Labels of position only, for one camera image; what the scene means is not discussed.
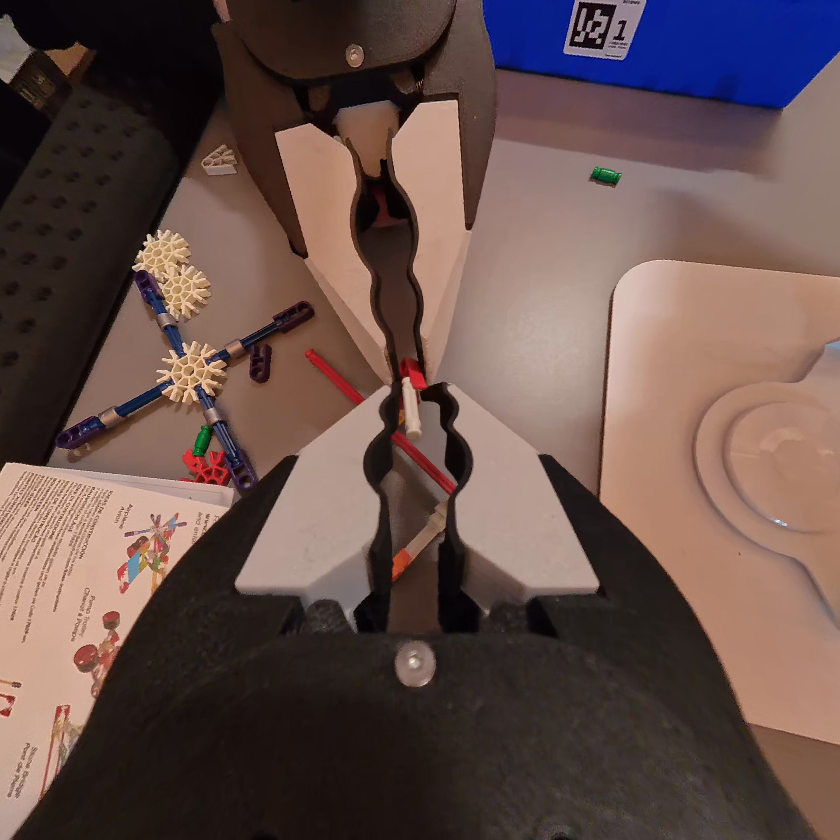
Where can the grey toy connector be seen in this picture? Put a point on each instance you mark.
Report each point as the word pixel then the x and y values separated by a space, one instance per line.
pixel 220 161

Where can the blue storage bin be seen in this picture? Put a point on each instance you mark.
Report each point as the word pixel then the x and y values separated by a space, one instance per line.
pixel 722 52

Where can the red toy connector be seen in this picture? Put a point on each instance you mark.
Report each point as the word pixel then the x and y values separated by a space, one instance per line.
pixel 207 467

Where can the blue rod snowflake assembly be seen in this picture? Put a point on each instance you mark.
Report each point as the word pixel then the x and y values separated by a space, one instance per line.
pixel 191 373

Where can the instruction booklet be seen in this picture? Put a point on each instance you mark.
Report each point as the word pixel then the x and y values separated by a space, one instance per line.
pixel 52 558

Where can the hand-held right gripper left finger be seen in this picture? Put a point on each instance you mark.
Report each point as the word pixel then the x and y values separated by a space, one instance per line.
pixel 315 525

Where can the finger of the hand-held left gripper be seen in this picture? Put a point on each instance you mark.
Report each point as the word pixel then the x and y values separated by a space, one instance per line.
pixel 439 184
pixel 321 197

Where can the colourful toy construction model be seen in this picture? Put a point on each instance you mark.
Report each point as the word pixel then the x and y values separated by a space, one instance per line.
pixel 411 367

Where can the white metal stand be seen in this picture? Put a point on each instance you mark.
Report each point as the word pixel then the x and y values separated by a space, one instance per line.
pixel 656 459

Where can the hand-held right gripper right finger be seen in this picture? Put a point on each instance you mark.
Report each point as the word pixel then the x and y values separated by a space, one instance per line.
pixel 525 525

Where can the white toy rod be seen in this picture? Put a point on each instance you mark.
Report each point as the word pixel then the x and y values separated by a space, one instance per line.
pixel 412 413

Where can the purple toy connector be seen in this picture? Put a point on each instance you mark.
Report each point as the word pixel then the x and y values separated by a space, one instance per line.
pixel 260 364

